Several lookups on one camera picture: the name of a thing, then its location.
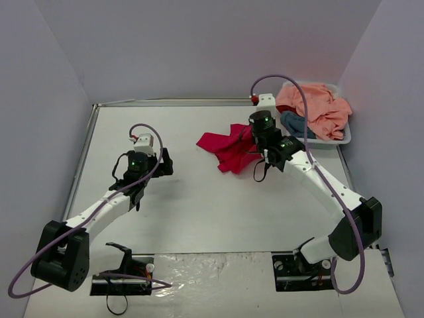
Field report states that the crimson red t shirt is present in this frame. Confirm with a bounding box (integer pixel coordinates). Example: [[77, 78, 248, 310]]
[[196, 124, 261, 175]]

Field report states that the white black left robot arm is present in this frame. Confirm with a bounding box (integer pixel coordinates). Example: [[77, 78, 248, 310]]
[[30, 148, 174, 292]]

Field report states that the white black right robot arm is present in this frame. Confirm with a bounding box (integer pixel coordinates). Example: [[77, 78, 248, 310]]
[[248, 110, 382, 274]]

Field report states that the dark red t shirt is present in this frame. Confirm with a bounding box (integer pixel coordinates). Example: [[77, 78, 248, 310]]
[[276, 105, 297, 114]]

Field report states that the teal blue t shirt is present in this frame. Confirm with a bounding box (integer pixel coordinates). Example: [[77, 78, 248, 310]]
[[280, 111, 316, 139]]

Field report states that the salmon pink t shirt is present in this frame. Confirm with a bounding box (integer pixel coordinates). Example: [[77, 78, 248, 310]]
[[275, 82, 353, 142]]

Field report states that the white plastic laundry basket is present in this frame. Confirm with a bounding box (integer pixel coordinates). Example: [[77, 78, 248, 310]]
[[281, 79, 352, 150]]

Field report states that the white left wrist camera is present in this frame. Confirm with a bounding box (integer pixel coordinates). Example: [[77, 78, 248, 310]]
[[129, 133, 155, 157]]

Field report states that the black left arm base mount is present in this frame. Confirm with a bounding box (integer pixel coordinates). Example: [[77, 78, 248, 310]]
[[89, 254, 154, 296]]

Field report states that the black cable loop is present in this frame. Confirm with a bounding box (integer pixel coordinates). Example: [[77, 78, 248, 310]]
[[105, 288, 129, 315]]

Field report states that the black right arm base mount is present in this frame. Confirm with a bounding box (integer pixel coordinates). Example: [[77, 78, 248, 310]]
[[272, 252, 334, 292]]

